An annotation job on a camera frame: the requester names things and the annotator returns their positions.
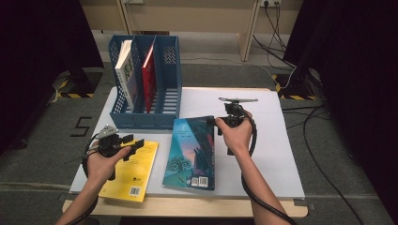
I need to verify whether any black floor cable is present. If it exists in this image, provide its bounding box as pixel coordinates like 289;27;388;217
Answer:
301;104;365;225
281;105;331;129

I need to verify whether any black stand base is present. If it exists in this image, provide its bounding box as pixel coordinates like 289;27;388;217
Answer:
271;67;323;101
50;67;105;99

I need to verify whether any white table cover sheet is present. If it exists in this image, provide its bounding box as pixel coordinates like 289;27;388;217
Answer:
69;87;306;200

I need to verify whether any white book with green print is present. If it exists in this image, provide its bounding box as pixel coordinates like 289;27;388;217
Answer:
114;39;139;113

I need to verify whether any light wooden table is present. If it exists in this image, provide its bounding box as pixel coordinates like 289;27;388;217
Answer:
62;87;309;218

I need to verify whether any grey table bracket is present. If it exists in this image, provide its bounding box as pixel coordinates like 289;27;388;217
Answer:
57;193;79;203
294;198;316;212

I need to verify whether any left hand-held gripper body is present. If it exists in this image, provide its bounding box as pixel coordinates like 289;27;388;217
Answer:
95;124;126;158

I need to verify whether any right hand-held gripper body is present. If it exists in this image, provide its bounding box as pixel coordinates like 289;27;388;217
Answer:
218;97;259;128

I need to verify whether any red illustrated book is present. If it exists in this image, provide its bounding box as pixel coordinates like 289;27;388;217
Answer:
141;43;158;114

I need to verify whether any person's right hand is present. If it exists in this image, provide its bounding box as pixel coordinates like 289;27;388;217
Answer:
215;109;253;158

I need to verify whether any yellow book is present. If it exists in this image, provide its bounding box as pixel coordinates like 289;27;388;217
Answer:
98;139;160;203

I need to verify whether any person's left hand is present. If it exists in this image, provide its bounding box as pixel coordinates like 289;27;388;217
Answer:
86;144;132;186

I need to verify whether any blue plastic file rack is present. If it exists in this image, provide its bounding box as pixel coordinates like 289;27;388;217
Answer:
108;34;183;131

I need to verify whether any black curtain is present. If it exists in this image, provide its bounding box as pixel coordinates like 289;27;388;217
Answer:
0;0;104;154
283;0;398;219

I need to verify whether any black power cable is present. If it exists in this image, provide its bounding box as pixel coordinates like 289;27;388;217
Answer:
263;0;288;54
252;33;298;69

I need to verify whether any teal illustrated book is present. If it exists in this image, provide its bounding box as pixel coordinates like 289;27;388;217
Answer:
162;115;217;191

